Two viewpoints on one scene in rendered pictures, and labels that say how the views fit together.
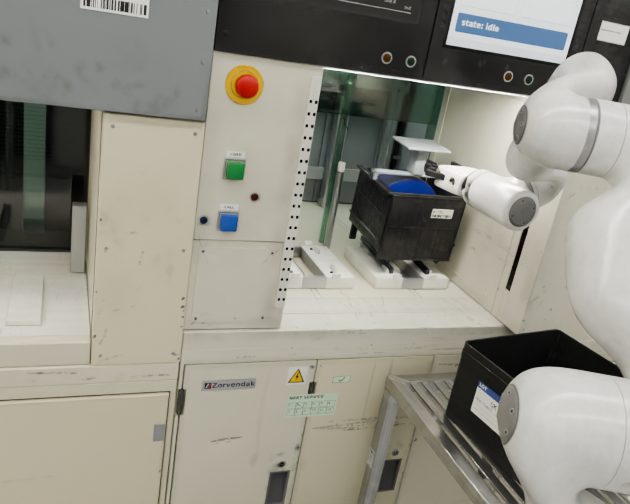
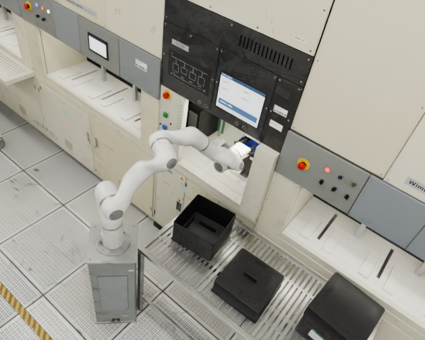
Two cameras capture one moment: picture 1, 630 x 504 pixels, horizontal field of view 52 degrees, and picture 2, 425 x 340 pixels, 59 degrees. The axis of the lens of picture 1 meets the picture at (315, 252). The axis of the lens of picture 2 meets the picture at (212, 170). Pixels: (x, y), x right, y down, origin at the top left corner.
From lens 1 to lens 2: 2.04 m
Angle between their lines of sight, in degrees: 50
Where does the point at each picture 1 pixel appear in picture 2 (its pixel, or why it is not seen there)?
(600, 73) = (175, 134)
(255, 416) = (173, 182)
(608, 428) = (98, 193)
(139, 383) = (149, 155)
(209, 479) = (163, 191)
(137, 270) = (148, 128)
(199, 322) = not seen: hidden behind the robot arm
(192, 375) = not seen: hidden behind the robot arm
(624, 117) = (156, 146)
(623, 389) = (106, 191)
